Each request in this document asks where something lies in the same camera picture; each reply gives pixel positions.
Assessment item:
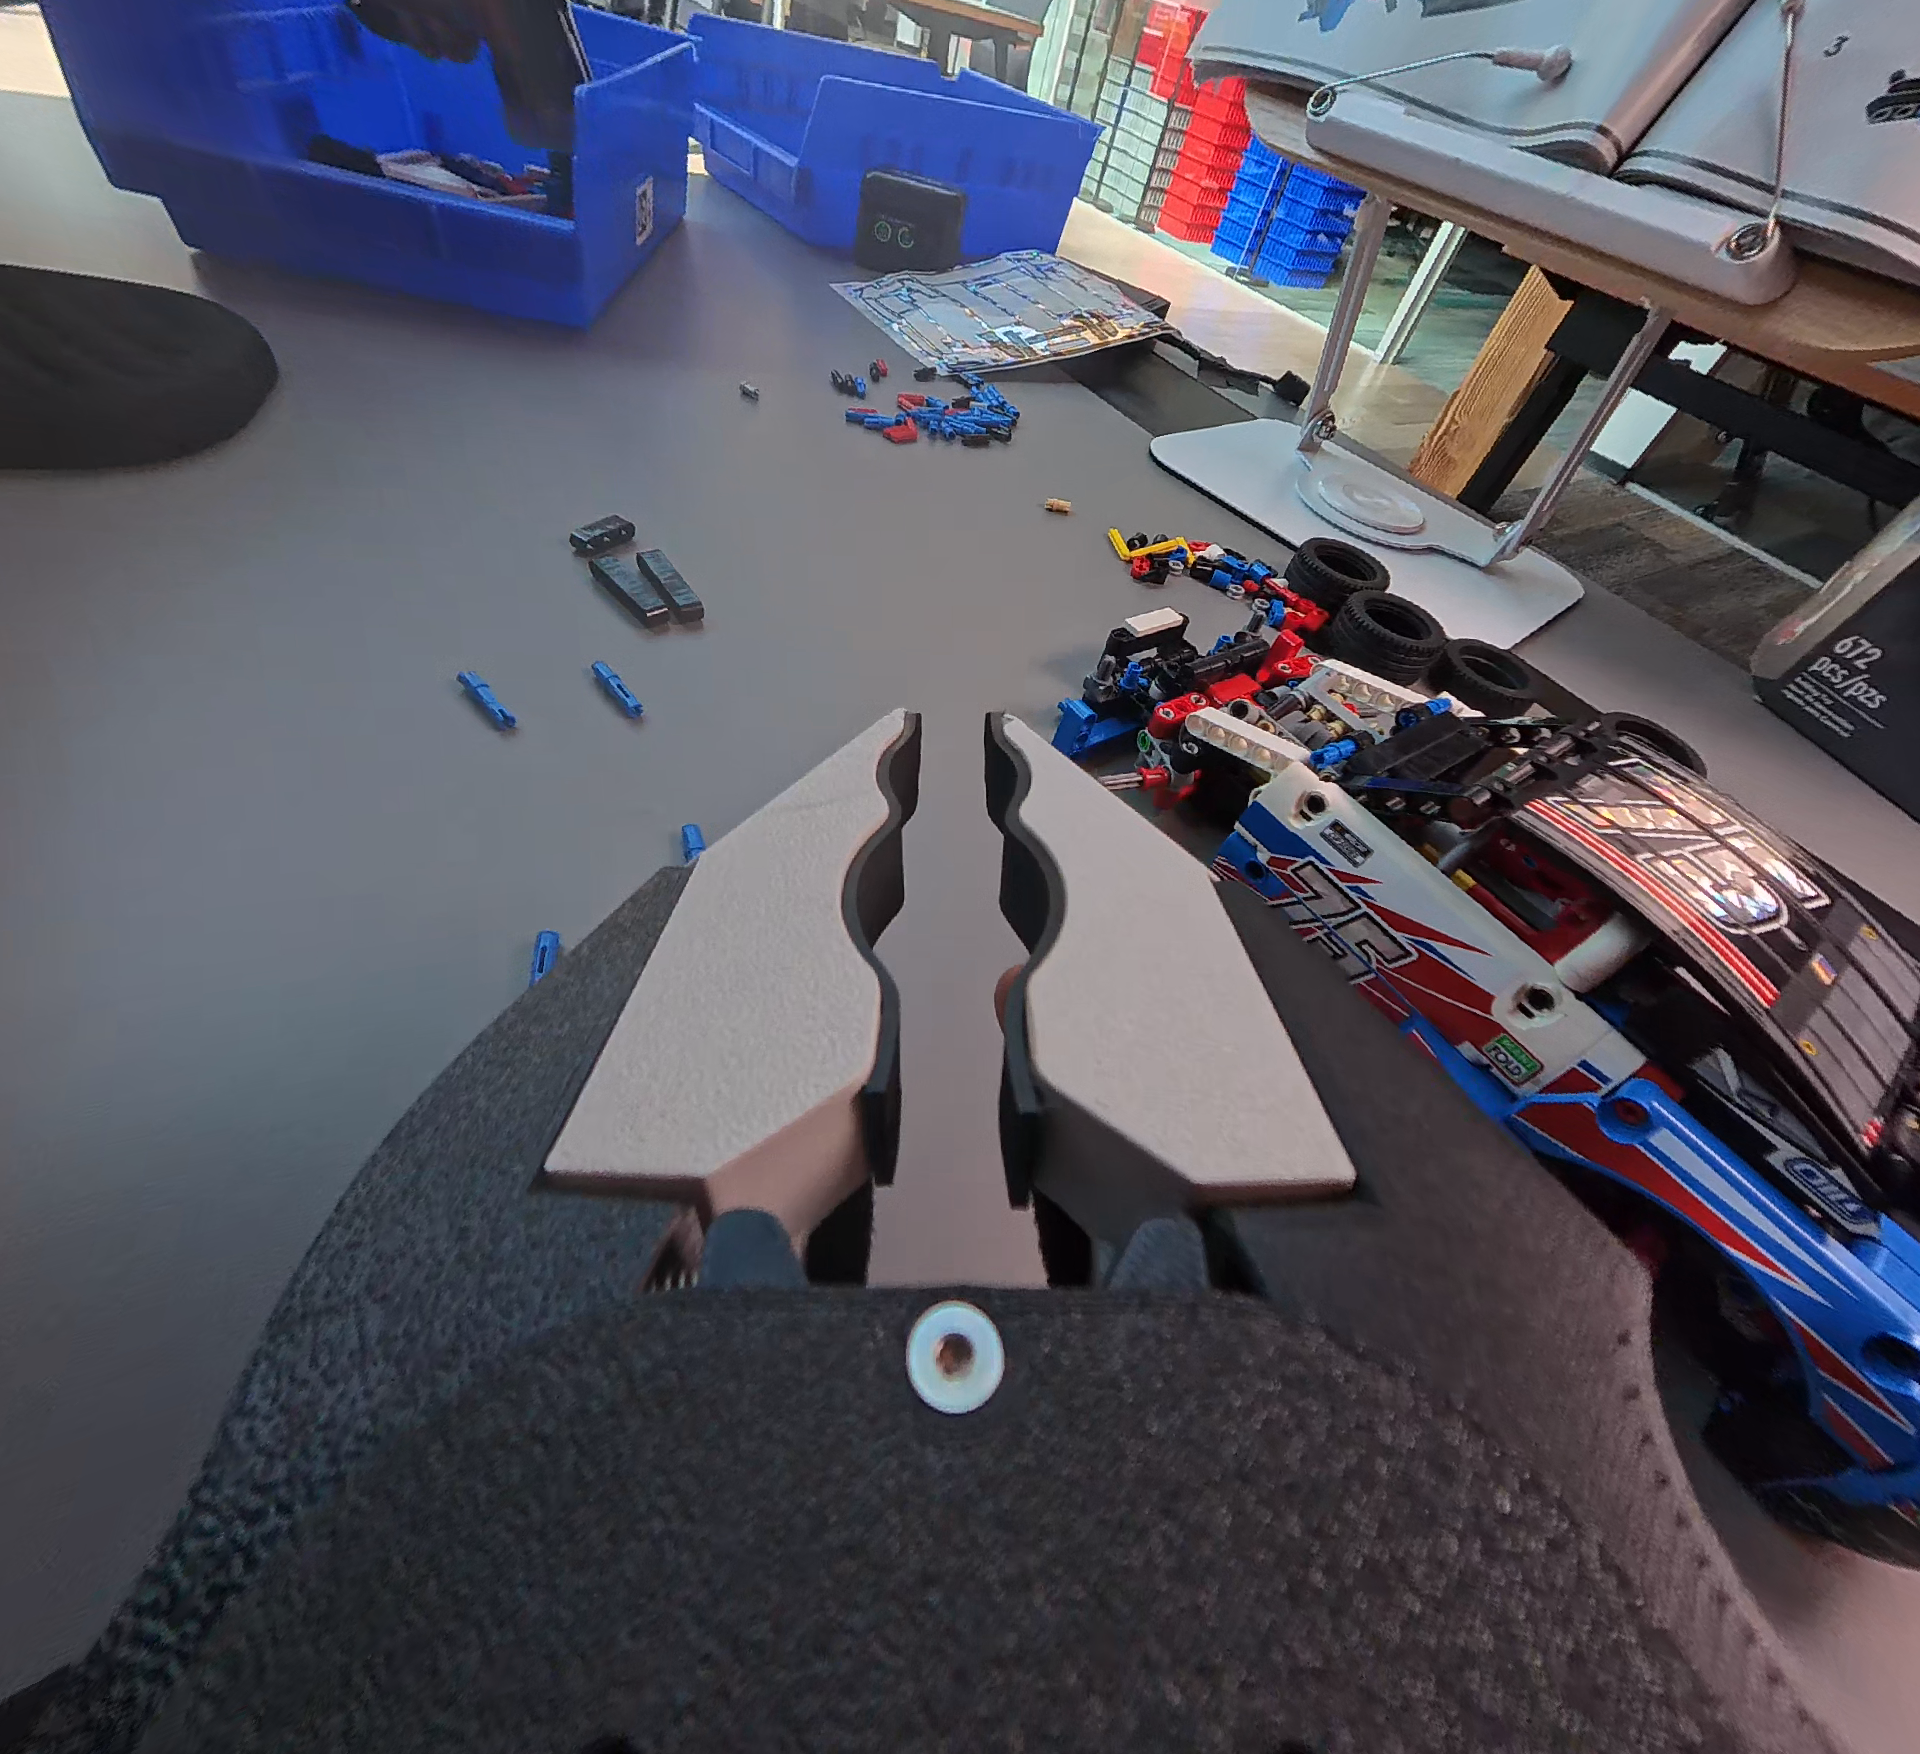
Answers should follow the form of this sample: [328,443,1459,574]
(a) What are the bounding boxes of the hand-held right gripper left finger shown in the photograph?
[541,708,923,1285]

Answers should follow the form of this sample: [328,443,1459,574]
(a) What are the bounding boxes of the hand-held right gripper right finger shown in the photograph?
[983,712,1359,1285]

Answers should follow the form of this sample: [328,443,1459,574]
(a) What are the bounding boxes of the brick-built toy race car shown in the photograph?
[1050,606,1920,1545]

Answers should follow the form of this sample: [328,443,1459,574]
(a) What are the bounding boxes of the blue plastic crate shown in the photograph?
[23,0,699,330]
[690,14,1104,247]

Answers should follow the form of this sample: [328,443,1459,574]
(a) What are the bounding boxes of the pile of blue pins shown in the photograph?
[824,367,1023,452]

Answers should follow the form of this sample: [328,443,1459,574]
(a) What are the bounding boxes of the heap of black white bricks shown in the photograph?
[306,132,556,204]

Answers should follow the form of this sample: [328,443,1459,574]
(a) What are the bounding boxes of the black rubber tire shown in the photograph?
[1285,536,1392,609]
[1330,588,1448,667]
[1606,712,1712,780]
[1426,638,1536,721]

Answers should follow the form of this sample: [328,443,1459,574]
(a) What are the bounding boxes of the pile of mixed bricks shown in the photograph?
[1107,525,1292,600]

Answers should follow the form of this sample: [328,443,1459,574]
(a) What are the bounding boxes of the small black box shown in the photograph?
[855,167,962,256]

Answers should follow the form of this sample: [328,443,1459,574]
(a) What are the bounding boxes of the silver monitor stand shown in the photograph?
[1150,0,1801,645]

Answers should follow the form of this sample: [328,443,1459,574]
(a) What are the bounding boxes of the sticker sheet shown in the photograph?
[832,250,1180,379]

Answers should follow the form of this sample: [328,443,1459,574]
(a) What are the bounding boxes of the Lego set box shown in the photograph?
[1750,537,1920,827]

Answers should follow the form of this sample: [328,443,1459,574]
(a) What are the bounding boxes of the rack of red blue bins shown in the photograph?
[1079,0,1368,286]

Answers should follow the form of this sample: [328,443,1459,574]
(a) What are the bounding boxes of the wooden side table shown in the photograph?
[1244,88,1920,509]

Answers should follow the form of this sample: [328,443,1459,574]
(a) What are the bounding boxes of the person's dark trousers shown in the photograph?
[0,1654,106,1754]

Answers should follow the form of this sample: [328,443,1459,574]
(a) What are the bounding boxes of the black cable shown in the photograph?
[1162,336,1321,405]

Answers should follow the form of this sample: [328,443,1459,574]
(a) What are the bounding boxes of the wooden post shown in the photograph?
[1409,260,1577,496]

